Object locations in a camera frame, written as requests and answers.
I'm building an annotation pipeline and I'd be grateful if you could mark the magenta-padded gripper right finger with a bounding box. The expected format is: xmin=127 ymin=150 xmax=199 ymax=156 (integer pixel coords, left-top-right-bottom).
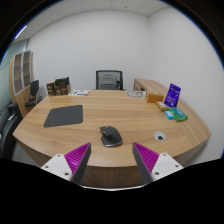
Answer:
xmin=132 ymin=142 xmax=184 ymax=185

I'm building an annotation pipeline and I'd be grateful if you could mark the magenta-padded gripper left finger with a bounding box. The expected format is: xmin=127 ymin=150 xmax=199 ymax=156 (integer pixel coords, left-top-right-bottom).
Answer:
xmin=40 ymin=142 xmax=92 ymax=185

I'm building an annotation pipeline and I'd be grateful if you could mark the black computer mouse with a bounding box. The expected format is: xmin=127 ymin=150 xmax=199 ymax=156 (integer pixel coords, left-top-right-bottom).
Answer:
xmin=99 ymin=125 xmax=124 ymax=148

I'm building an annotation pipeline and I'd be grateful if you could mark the dark grey mouse pad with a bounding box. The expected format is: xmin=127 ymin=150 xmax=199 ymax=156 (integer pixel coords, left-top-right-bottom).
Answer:
xmin=43 ymin=104 xmax=84 ymax=129

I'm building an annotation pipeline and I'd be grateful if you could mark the small blue box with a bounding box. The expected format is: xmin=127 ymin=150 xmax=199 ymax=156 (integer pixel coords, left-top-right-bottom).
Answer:
xmin=164 ymin=110 xmax=175 ymax=120

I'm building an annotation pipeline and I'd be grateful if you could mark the tan flat box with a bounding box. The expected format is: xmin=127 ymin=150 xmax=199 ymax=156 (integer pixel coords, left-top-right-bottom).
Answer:
xmin=155 ymin=100 xmax=170 ymax=112

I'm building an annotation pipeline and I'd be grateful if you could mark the green flat box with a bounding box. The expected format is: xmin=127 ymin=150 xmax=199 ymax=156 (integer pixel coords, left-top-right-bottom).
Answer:
xmin=169 ymin=106 xmax=189 ymax=122

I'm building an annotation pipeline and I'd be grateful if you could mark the orange box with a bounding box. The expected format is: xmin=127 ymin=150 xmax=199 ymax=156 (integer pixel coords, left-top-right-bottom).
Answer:
xmin=145 ymin=91 xmax=165 ymax=104

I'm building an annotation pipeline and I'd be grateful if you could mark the white printed leaflet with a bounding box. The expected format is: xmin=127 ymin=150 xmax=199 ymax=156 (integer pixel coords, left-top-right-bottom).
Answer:
xmin=68 ymin=89 xmax=91 ymax=97

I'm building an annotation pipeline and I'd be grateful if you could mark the purple card package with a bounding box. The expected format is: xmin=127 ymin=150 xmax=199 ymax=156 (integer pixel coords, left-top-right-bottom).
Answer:
xmin=163 ymin=83 xmax=182 ymax=108

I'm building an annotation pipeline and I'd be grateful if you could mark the wide brown cardboard box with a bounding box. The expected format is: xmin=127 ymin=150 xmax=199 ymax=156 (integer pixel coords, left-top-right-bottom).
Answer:
xmin=54 ymin=83 xmax=72 ymax=96

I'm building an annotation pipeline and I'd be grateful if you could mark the wooden side desk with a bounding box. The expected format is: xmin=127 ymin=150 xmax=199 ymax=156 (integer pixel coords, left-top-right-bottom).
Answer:
xmin=133 ymin=77 xmax=169 ymax=96

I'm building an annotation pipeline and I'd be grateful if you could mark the tall brown cardboard box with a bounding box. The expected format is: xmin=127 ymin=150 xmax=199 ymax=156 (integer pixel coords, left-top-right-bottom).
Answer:
xmin=46 ymin=81 xmax=56 ymax=97

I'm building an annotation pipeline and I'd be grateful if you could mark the black leather office chair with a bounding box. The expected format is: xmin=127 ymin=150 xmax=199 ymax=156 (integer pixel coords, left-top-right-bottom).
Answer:
xmin=0 ymin=102 xmax=24 ymax=160

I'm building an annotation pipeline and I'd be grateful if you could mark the black box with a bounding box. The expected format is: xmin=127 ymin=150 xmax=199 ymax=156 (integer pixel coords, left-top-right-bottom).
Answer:
xmin=54 ymin=76 xmax=70 ymax=87

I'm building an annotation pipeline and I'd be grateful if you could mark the small black chair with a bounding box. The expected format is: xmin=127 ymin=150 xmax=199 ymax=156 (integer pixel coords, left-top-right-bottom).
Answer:
xmin=25 ymin=79 xmax=44 ymax=109

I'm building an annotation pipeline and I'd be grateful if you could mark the grey mesh office chair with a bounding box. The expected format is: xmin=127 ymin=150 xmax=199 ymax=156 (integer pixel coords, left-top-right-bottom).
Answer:
xmin=95 ymin=69 xmax=124 ymax=91

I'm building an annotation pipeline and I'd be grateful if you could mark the wooden shelf unit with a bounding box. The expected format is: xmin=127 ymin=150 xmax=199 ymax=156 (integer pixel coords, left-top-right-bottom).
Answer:
xmin=8 ymin=49 xmax=35 ymax=118

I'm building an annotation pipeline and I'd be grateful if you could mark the round silver cable grommet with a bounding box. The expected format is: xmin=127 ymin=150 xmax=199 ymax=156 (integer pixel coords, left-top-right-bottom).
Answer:
xmin=153 ymin=130 xmax=167 ymax=142

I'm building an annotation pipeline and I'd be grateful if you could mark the coiled white cable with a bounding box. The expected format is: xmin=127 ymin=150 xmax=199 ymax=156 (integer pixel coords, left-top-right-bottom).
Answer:
xmin=126 ymin=89 xmax=147 ymax=99

